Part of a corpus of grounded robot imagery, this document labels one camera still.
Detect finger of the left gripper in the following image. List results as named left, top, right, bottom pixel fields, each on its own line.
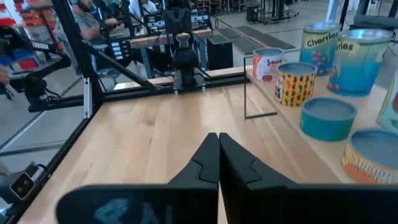
left=219, top=132, right=398, bottom=224
left=55, top=132, right=220, bottom=224

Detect orange white sauce can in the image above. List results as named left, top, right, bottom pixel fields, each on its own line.
left=252, top=47, right=284, bottom=83

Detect orange yellow can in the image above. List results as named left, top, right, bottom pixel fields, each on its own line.
left=341, top=129, right=398, bottom=185

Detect pale green fruit can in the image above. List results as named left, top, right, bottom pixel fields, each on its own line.
left=375, top=70, right=398, bottom=133

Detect black floor box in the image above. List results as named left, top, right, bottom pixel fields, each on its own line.
left=206, top=37, right=234, bottom=72

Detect background wooden table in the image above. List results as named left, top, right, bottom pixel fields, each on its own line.
left=129, top=27, right=214, bottom=49

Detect black control box with display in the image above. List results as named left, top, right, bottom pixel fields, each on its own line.
left=108, top=39, right=133, bottom=62
left=144, top=14, right=165, bottom=35
left=190, top=8, right=210, bottom=30

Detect person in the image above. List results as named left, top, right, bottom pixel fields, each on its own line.
left=129, top=0, right=158, bottom=18
left=70, top=0, right=121, bottom=41

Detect dark floor mat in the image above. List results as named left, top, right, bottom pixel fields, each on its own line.
left=216, top=25, right=296, bottom=56

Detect black background robot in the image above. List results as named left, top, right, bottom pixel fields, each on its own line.
left=0, top=26, right=73, bottom=113

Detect red storage bins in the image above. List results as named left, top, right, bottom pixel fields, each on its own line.
left=14, top=0, right=58, bottom=27

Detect person's hand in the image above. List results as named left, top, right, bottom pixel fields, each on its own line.
left=0, top=63, right=11, bottom=86

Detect black aluminium table frame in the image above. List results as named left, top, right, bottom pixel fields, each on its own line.
left=0, top=0, right=249, bottom=224

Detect silver frame bracket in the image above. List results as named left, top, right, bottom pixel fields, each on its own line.
left=83, top=77, right=93, bottom=119

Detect small black camera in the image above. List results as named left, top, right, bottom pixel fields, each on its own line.
left=8, top=170, right=37, bottom=200

